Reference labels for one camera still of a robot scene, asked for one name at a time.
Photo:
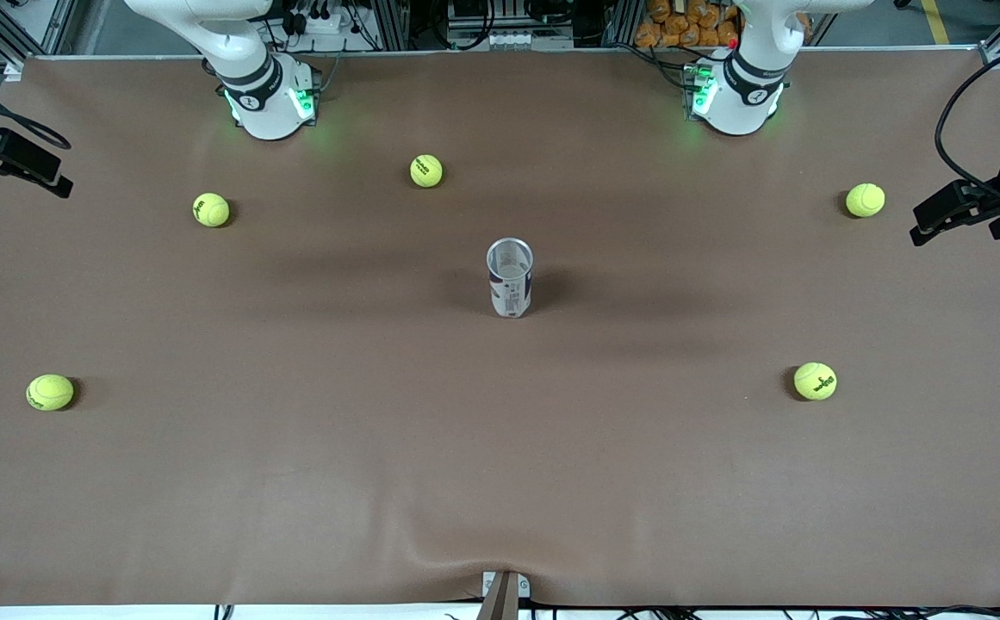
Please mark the brown table cover mat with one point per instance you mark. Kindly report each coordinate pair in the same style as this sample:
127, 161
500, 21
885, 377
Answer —
500, 448

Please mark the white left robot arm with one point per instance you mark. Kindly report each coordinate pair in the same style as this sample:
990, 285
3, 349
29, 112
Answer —
741, 103

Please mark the yellow tennis ball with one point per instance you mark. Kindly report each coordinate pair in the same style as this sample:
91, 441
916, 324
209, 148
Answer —
211, 209
815, 381
865, 200
426, 170
50, 392

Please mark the white power strip with plugs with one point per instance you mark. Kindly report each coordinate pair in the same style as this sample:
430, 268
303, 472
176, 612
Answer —
319, 24

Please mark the white blue tennis ball can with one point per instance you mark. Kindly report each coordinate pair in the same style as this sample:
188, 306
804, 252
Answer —
510, 297

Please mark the aluminium frame post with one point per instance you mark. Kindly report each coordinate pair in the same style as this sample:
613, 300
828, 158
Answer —
624, 21
392, 21

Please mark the orange snack bags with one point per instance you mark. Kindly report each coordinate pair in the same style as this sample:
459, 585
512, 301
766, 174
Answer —
680, 26

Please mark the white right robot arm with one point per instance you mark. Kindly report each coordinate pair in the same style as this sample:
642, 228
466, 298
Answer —
267, 112

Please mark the brown post with white bracket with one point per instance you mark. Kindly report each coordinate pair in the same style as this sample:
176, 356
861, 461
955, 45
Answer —
500, 603

